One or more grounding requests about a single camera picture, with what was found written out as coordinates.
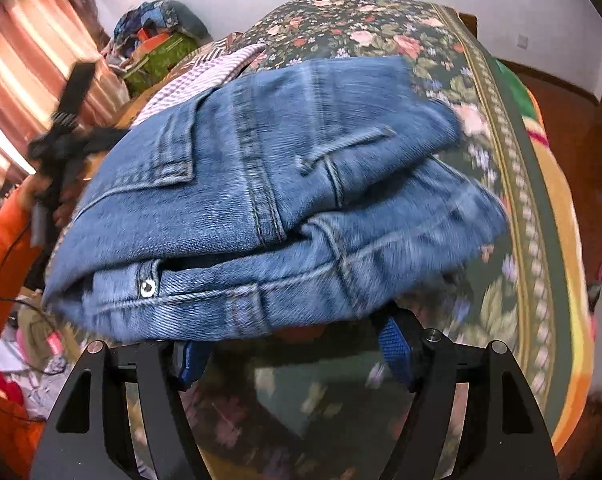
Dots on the pile of colourful clothes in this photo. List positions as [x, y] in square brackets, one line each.
[156, 17]

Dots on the orange yellow blanket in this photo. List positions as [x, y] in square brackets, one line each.
[566, 240]

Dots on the green patterned bag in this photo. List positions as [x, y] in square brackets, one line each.
[158, 60]

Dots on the blue denim pants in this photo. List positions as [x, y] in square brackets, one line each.
[281, 185]

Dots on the person's left forearm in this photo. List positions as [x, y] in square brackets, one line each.
[11, 260]

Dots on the pink white striped cloth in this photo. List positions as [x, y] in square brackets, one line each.
[201, 72]

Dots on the floral bed blanket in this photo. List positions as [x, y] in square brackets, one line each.
[511, 240]

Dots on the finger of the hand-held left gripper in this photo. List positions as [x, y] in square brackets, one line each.
[76, 87]

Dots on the wooden bed headboard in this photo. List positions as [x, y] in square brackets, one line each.
[468, 25]

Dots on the orange striped curtain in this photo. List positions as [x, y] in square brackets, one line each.
[26, 50]

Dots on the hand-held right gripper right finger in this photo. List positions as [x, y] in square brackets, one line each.
[398, 355]

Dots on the zigzag patterned cloth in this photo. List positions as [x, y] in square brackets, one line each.
[216, 47]

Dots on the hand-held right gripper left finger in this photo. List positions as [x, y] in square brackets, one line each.
[193, 365]

